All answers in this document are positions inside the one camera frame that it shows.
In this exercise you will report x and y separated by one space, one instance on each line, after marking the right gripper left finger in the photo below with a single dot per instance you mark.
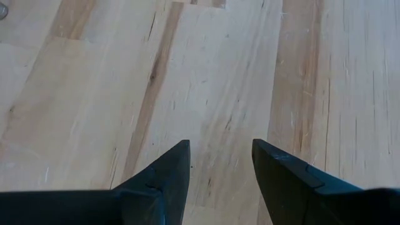
93 207

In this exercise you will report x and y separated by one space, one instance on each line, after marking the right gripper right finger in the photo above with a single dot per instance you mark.
312 206

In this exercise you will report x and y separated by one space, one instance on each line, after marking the small chrome socket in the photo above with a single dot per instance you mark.
2 10

